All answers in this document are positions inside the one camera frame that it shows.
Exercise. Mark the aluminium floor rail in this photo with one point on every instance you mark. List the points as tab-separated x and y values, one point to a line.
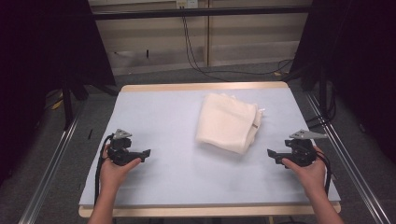
348	161
49	174

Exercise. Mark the small black floor item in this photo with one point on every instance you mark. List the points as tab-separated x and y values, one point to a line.
90	134

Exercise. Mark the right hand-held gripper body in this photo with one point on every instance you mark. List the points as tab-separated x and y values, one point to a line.
301	146

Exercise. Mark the wooden table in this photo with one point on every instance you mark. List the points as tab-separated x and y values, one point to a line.
202	85

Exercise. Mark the white wall power outlet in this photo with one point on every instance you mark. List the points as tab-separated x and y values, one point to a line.
186	3

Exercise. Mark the white mesh laundry bag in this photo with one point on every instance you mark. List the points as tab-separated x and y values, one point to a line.
229	123

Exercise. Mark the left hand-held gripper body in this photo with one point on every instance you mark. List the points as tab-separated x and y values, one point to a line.
120	146

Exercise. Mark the black horizontal bar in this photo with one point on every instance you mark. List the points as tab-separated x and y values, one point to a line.
202	12

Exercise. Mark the yellow floor tape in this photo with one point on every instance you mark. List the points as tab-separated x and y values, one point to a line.
57	104

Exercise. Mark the light blue table mat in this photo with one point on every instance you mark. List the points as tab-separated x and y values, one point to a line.
174	174

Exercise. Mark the person's left hand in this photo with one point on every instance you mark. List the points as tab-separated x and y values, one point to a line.
115	172

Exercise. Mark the black metal stand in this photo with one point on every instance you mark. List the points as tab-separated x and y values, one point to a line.
67	105

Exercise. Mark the person's right hand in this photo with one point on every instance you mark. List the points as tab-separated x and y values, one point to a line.
306	175

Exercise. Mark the dark curtain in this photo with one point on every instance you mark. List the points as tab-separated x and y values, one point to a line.
46	62
358	62

